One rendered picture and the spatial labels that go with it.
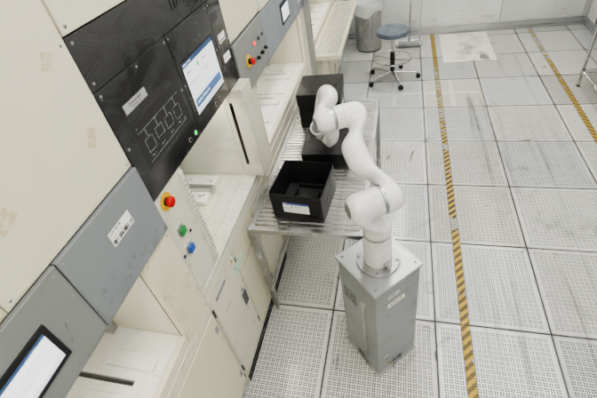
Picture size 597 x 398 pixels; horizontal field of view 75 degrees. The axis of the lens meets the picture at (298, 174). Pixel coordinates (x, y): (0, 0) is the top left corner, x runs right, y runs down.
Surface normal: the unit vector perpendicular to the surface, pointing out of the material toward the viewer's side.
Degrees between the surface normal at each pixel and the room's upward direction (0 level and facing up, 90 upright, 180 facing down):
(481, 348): 0
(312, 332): 0
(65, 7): 93
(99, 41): 90
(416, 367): 0
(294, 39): 90
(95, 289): 90
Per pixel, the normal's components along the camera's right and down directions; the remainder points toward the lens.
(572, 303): -0.15, -0.76
